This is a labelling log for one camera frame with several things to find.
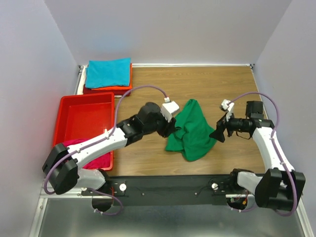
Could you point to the green t-shirt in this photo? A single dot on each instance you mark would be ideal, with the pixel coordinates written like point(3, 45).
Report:
point(191, 138)

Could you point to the crumpled magenta t-shirt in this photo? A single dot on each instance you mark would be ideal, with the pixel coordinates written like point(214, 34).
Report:
point(104, 162)

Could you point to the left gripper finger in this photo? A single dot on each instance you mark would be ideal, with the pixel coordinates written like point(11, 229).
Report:
point(176, 128)
point(168, 129)

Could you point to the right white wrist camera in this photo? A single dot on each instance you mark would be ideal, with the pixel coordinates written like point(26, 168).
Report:
point(227, 106)

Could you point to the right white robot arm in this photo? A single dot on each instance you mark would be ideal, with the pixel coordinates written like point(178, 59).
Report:
point(281, 187)

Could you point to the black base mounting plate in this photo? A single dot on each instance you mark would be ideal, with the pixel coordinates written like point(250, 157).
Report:
point(175, 190)

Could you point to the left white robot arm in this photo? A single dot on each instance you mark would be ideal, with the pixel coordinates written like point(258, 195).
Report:
point(64, 166)

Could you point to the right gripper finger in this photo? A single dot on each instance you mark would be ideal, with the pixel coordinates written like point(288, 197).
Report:
point(220, 125)
point(218, 135)

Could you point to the folded blue t-shirt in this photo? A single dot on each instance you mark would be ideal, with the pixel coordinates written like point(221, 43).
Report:
point(108, 73)

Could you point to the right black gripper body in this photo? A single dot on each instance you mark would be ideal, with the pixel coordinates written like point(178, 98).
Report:
point(235, 124)

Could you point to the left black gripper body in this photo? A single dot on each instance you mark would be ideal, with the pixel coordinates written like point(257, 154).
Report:
point(162, 124)

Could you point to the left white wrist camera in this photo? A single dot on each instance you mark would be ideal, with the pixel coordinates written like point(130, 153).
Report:
point(169, 110)

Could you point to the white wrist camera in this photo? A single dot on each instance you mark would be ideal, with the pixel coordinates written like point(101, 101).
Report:
point(169, 110)
point(227, 106)

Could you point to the folded dark red t-shirt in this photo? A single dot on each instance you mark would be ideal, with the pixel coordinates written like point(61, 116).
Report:
point(116, 90)

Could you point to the red plastic bin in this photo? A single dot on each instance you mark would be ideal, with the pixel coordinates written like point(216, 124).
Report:
point(84, 117)

